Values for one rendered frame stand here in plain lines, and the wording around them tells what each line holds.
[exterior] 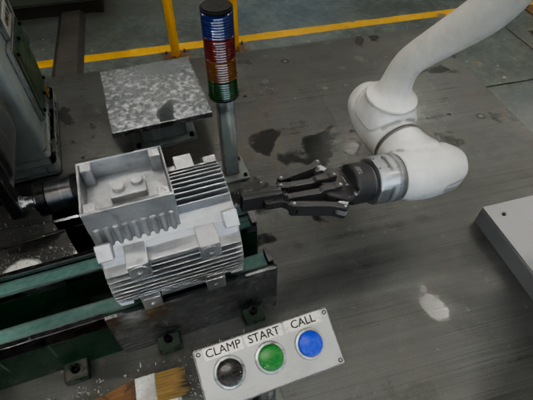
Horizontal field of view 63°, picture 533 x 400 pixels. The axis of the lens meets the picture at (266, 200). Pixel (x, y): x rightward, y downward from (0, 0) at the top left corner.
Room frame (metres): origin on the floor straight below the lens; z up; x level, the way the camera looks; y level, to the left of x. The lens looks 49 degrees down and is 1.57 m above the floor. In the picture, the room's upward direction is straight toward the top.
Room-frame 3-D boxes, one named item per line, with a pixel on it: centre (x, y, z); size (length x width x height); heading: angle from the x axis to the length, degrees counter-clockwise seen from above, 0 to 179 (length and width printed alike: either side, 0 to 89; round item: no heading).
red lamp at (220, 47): (0.76, 0.09, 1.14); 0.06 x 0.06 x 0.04
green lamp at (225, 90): (0.76, 0.09, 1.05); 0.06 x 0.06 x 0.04
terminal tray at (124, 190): (0.41, 0.20, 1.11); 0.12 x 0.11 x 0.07; 109
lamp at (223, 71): (0.76, 0.09, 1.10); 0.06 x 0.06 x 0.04
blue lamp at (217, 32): (0.76, 0.09, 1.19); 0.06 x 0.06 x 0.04
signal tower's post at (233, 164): (0.76, 0.09, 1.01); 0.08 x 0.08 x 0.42; 20
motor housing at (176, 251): (0.42, 0.16, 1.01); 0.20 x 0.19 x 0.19; 109
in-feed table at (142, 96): (0.94, 0.29, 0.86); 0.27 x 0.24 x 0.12; 20
